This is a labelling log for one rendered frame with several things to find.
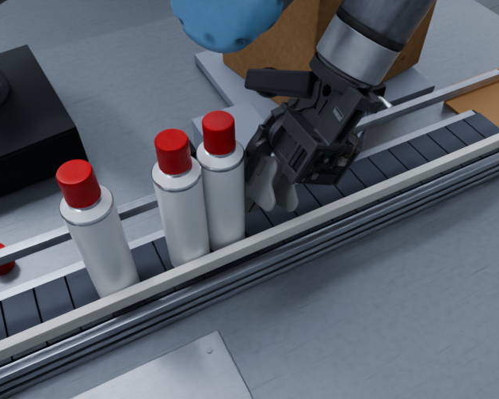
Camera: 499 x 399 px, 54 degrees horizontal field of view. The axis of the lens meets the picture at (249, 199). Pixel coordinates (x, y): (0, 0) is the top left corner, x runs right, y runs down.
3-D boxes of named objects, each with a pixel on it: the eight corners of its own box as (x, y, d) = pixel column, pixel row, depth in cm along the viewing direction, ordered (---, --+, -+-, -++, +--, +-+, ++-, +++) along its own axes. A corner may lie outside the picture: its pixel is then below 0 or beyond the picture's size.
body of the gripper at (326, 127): (286, 188, 51) (349, 90, 45) (248, 138, 56) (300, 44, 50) (334, 191, 56) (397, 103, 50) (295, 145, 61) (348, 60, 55)
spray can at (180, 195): (180, 282, 60) (155, 165, 45) (164, 251, 63) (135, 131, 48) (218, 264, 62) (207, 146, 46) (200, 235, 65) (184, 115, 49)
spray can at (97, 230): (104, 313, 57) (51, 200, 42) (93, 279, 60) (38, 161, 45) (146, 295, 59) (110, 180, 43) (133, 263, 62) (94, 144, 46)
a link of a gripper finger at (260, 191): (245, 237, 57) (283, 178, 53) (223, 203, 61) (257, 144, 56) (265, 237, 59) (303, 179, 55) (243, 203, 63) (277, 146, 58)
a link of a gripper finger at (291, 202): (265, 237, 59) (303, 179, 55) (243, 203, 63) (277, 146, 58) (283, 237, 61) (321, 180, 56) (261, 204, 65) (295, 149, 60)
